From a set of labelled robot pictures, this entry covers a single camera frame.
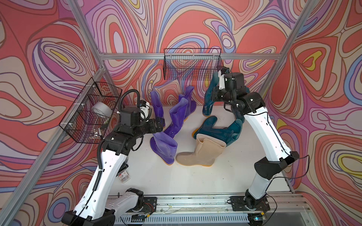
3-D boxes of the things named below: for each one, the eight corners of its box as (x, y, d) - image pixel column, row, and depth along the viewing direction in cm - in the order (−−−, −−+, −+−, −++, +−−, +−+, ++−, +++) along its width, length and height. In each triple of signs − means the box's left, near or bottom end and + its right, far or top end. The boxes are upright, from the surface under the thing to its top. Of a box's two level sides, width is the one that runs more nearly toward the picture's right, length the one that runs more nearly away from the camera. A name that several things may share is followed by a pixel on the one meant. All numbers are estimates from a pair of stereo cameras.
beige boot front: (180, 164, 89) (179, 143, 69) (182, 153, 94) (182, 131, 74) (215, 170, 87) (225, 150, 67) (215, 158, 92) (225, 137, 71)
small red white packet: (123, 184, 82) (121, 183, 80) (118, 176, 85) (116, 174, 83) (131, 178, 84) (130, 176, 82) (126, 170, 87) (124, 168, 85)
